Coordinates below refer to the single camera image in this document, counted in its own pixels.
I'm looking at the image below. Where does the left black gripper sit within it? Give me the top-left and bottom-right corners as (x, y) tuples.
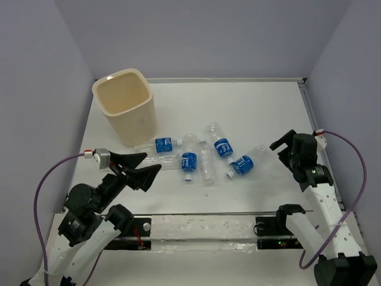
(95, 150), (163, 212)

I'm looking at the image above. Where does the clear bottle without label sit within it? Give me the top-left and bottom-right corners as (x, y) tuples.
(199, 139), (216, 186)

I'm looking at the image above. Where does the clear crushed bottle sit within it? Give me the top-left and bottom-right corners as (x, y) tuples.
(138, 152), (180, 170)

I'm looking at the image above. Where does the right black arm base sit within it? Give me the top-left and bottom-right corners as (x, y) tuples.
(253, 216), (302, 250)

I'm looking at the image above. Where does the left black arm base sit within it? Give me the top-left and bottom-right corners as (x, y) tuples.
(105, 216), (152, 251)

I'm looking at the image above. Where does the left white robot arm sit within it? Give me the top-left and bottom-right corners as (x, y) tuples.
(22, 148), (162, 285)

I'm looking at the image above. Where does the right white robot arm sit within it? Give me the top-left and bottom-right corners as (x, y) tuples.
(270, 129), (377, 285)

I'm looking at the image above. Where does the beige plastic bin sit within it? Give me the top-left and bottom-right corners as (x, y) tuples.
(92, 69), (157, 147)

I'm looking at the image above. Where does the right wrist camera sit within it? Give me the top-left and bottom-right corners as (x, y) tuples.
(313, 129), (327, 152)

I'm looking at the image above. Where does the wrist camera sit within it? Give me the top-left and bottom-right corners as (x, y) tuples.
(313, 129), (327, 152)
(84, 148), (111, 170)

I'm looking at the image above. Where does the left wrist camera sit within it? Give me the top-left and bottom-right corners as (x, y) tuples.
(84, 148), (111, 170)

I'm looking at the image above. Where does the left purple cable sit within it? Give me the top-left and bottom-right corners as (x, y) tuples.
(33, 152), (105, 286)

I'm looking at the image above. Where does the white taped front rail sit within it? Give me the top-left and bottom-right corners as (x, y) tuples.
(150, 213), (257, 253)

